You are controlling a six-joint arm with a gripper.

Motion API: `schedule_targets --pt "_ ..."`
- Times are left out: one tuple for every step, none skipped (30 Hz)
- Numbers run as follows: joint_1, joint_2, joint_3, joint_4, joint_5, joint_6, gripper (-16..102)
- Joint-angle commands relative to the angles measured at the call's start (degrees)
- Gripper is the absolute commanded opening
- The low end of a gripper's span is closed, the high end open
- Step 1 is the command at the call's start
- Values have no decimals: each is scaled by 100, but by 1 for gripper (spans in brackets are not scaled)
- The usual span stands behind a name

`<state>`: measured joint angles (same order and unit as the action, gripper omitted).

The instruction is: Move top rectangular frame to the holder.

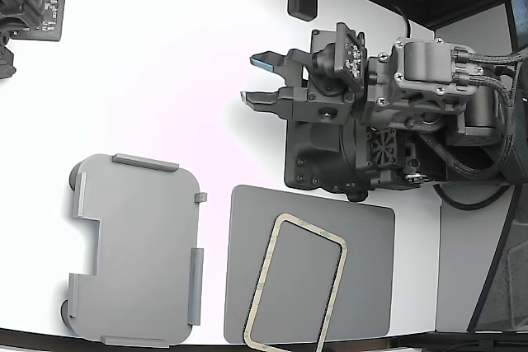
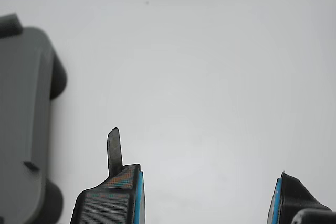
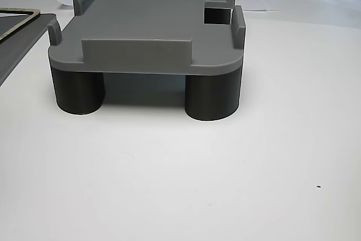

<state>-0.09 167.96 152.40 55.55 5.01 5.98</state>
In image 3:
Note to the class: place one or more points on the beige rectangular adhesive frame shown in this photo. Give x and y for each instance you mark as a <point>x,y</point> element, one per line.
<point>33,14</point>

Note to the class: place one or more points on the grey tray with floral rim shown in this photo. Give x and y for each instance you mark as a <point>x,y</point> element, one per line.
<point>146,12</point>

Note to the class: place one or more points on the dark grey flat tray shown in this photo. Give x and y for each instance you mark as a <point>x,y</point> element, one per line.
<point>19,46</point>

